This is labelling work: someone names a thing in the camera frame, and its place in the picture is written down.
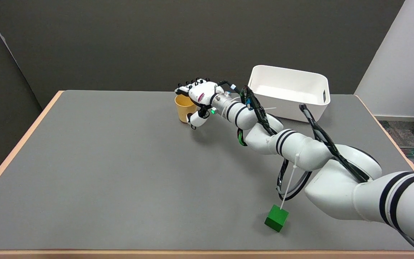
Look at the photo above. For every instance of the yellow plastic cup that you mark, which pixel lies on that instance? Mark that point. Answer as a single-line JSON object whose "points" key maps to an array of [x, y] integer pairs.
{"points": [[182, 109]]}

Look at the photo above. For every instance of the green wooden cube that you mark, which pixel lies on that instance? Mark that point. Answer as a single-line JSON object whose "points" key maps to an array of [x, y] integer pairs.
{"points": [[276, 217]]}

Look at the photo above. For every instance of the white zip tie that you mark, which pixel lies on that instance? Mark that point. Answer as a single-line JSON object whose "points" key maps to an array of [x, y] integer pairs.
{"points": [[288, 187]]}

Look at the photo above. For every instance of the white plastic bin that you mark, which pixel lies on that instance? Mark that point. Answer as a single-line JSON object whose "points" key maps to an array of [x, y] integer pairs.
{"points": [[286, 77]]}

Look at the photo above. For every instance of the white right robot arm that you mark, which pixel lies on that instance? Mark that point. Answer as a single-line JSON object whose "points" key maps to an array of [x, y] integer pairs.
{"points": [[300, 147]]}

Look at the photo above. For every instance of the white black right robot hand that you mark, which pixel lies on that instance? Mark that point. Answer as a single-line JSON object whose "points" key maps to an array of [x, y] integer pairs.
{"points": [[201, 93]]}

